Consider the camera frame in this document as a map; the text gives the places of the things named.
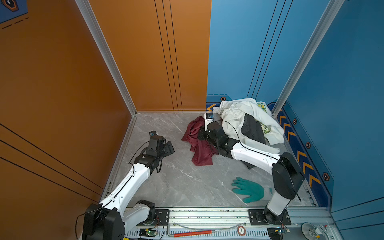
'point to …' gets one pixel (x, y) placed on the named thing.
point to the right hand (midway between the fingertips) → (197, 126)
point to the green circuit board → (148, 232)
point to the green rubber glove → (251, 188)
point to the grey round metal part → (308, 230)
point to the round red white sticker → (241, 231)
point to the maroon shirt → (203, 151)
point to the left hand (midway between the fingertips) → (166, 145)
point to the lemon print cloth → (264, 106)
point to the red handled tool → (189, 234)
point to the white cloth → (231, 110)
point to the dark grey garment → (252, 128)
